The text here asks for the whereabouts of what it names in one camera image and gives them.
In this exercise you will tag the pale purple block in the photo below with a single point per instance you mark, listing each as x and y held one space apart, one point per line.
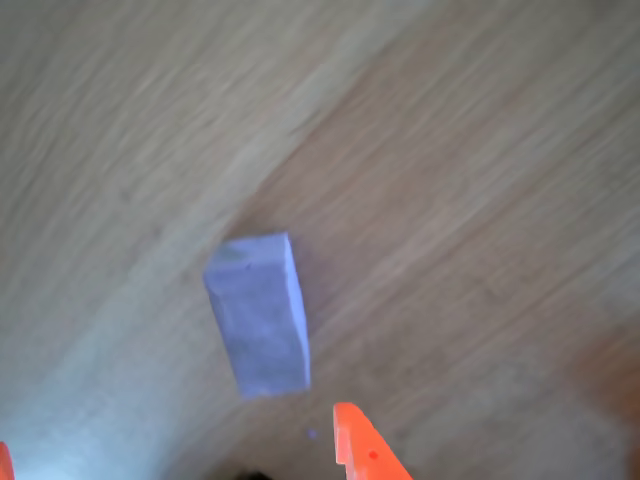
262 320

